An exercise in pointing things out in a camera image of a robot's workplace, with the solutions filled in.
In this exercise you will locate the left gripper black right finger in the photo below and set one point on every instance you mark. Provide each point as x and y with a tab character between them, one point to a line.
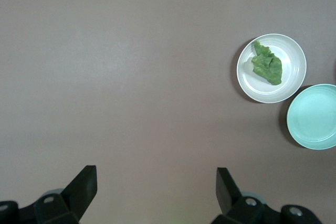
231	197

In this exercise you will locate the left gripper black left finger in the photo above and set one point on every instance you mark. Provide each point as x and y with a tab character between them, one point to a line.
76	195

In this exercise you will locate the green lettuce leaf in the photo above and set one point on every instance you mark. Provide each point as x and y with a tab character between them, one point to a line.
270	68

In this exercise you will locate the beige round plate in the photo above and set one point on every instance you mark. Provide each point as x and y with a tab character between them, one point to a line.
252	85

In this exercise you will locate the mint green round plate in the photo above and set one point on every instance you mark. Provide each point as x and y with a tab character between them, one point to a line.
312	116

